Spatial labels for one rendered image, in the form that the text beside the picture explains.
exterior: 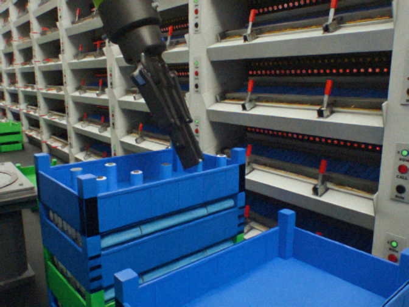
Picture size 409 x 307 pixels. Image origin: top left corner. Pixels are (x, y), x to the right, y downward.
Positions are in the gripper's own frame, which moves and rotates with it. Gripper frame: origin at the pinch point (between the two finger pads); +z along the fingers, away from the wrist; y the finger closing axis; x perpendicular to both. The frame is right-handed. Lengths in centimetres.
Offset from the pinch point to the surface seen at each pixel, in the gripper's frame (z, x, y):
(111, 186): 1.0, -11.2, 8.3
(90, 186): -0.3, -5.8, 19.2
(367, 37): -5.7, 34.9, -31.6
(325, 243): 20.8, 15.9, 4.2
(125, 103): -29, -63, -94
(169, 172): 2.6, -1.9, 5.8
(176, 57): -31, -22, -71
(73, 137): -33, -134, -136
